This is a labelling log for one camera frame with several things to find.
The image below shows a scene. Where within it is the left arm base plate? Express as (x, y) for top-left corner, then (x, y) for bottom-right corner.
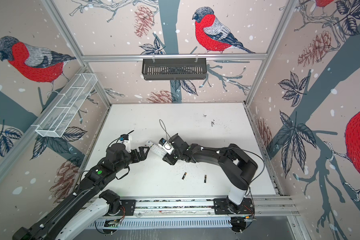
(107, 200), (137, 217)

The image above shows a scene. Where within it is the left camera black cable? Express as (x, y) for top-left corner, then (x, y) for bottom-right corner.
(107, 129), (135, 149)

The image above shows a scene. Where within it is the white mesh wire tray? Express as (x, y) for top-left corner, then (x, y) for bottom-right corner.
(36, 73), (98, 138)

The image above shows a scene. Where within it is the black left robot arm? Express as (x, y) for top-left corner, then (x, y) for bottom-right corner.
(12, 143), (149, 240)

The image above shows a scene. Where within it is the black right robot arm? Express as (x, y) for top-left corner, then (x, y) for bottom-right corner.
(159, 134), (258, 206)

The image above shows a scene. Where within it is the aluminium mounting rail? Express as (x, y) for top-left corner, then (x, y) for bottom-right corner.
(121, 195), (300, 219)

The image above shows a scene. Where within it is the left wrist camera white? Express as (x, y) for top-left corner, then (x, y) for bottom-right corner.
(120, 134), (131, 153)

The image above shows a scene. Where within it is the horizontal aluminium frame bar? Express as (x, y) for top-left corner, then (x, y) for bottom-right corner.
(82, 53), (268, 63)

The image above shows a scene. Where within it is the black hanging wire basket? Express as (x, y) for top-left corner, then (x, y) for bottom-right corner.
(142, 58), (207, 81)

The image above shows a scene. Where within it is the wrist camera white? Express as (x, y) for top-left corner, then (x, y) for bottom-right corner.
(120, 134), (131, 153)
(159, 138), (174, 155)

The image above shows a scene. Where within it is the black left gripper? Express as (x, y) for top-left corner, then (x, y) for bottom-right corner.
(115, 145), (151, 173)

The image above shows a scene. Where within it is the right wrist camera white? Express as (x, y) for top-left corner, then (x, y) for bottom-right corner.
(159, 138), (174, 155)

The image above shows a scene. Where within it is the white remote control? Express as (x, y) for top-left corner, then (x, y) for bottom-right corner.
(145, 141), (167, 158)

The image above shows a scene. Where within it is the camera black cable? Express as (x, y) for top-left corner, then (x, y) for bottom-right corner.
(107, 129), (135, 149)
(158, 119), (170, 142)

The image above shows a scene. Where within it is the right camera black cable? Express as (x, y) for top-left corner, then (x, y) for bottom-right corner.
(158, 119), (170, 142)

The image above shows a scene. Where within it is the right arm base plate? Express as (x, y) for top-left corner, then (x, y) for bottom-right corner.
(212, 198), (255, 215)

